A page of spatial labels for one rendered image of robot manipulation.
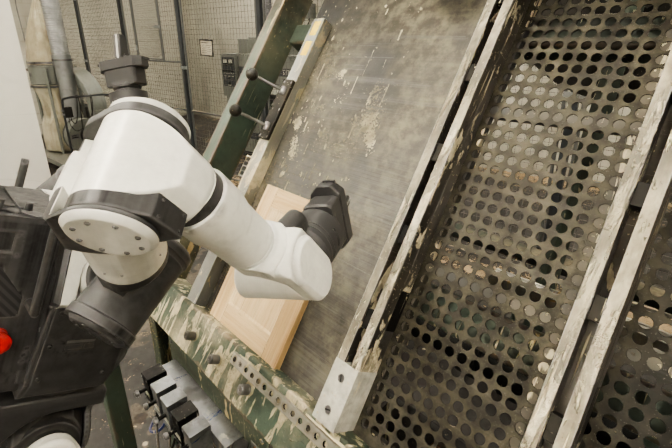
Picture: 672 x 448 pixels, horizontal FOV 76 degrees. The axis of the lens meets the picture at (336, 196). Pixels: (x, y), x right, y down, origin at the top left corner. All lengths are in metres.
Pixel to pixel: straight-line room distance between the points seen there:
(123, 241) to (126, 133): 0.09
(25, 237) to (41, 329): 0.14
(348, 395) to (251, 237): 0.51
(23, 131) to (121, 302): 4.18
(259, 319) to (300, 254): 0.68
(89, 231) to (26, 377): 0.48
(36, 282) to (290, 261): 0.39
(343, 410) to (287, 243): 0.49
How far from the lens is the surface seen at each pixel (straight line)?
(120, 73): 1.18
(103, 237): 0.41
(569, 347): 0.75
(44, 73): 6.78
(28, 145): 4.78
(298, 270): 0.51
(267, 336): 1.14
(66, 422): 0.99
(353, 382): 0.90
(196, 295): 1.36
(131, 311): 0.64
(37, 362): 0.84
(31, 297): 0.79
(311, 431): 0.99
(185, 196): 0.40
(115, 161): 0.40
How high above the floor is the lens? 1.63
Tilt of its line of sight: 20 degrees down
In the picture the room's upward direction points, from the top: straight up
